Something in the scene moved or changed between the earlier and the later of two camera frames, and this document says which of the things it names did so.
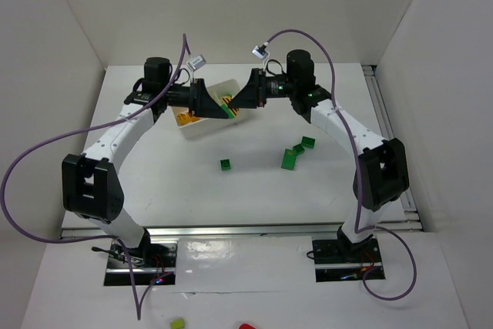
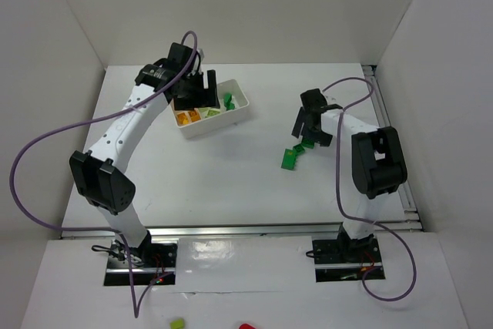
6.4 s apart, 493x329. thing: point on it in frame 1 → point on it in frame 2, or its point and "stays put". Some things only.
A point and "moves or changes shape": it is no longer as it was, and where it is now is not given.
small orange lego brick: x=184 y=119 stays put
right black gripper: x=260 y=87 → x=312 y=129
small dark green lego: x=225 y=164 moves or changes shape
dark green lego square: x=299 y=148 stays put
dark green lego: x=308 y=142 stays put
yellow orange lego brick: x=226 y=100 moves or changes shape
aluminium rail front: x=330 y=230 stays put
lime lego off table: x=179 y=323 stays put
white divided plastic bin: x=206 y=126 stays put
